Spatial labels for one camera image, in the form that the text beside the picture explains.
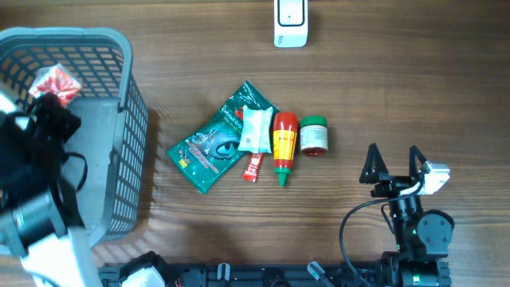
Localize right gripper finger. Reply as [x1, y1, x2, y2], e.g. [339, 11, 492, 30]
[409, 145, 427, 182]
[359, 143, 389, 184]

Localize green lid sauce jar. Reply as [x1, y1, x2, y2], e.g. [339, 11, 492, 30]
[300, 115, 328, 156]

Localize red sauce bottle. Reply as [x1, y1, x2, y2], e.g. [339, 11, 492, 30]
[273, 112, 298, 187]

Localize white wipes packet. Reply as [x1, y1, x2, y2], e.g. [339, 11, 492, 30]
[238, 105, 273, 154]

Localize red sauce sachet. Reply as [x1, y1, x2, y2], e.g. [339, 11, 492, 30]
[242, 153, 264, 183]

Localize green 3M gloves package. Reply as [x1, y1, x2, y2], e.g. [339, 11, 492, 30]
[167, 81, 280, 195]

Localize grey black shopping basket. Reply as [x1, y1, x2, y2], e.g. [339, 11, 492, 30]
[1, 27, 148, 246]

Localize red Kleenex tissue pack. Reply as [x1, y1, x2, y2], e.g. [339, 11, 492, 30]
[29, 64, 83, 108]

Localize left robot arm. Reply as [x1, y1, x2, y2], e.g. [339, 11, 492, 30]
[1, 92, 169, 286]

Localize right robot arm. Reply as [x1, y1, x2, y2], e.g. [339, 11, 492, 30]
[359, 143, 455, 286]

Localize white barcode scanner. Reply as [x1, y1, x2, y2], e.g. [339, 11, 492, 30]
[273, 0, 308, 48]

